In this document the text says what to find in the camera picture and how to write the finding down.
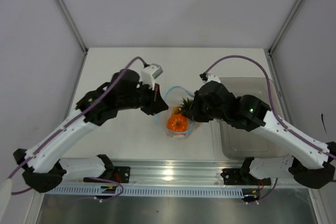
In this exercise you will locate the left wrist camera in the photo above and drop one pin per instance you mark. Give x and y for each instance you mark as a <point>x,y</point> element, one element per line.
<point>150,73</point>

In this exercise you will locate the right frame post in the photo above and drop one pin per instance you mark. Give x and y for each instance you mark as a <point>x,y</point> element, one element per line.
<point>292,14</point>

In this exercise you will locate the clear plastic food container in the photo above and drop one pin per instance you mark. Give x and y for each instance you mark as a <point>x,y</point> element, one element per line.
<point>233,144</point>

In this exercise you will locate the aluminium rail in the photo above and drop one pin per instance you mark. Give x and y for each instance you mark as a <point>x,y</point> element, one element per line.
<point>142,172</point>

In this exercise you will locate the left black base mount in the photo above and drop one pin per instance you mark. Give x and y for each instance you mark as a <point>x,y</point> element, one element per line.
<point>120,174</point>

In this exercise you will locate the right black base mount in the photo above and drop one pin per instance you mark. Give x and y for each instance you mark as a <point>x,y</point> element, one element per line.
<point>238,176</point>

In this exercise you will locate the clear zip top bag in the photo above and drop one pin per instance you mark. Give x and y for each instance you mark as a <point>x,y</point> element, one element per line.
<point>173,98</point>

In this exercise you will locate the yellow toy squash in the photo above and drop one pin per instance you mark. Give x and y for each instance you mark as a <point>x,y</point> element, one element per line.
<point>176,110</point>

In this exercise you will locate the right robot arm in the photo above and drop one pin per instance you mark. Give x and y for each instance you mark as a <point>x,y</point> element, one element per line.
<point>309,161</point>

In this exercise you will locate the left frame post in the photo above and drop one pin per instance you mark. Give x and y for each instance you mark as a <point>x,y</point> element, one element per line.
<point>67,17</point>

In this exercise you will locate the toy pineapple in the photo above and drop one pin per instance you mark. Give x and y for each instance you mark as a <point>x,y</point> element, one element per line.
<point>185,105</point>

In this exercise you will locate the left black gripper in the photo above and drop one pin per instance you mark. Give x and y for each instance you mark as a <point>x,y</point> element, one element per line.
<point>157,104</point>

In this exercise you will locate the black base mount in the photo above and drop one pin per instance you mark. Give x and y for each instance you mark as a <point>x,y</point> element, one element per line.
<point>120,174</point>
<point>238,176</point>

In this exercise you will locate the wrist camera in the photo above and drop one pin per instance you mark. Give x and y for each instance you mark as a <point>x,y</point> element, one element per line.
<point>208,77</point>
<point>150,73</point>

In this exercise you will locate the orange toy pumpkin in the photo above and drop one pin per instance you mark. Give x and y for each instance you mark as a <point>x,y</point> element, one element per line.
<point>177,123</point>

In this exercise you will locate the frame post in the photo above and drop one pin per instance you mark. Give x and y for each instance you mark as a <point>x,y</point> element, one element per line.
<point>67,17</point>
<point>292,14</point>

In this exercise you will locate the slotted cable duct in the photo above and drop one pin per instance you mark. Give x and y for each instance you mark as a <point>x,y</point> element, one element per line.
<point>149,191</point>

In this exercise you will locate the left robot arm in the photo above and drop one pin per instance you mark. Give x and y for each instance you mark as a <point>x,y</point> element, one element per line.
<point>44,165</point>

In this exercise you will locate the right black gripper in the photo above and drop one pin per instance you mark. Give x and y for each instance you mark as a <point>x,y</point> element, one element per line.
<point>195,110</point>

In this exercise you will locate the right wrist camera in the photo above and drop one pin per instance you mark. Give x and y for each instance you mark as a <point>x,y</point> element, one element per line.
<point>208,77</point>

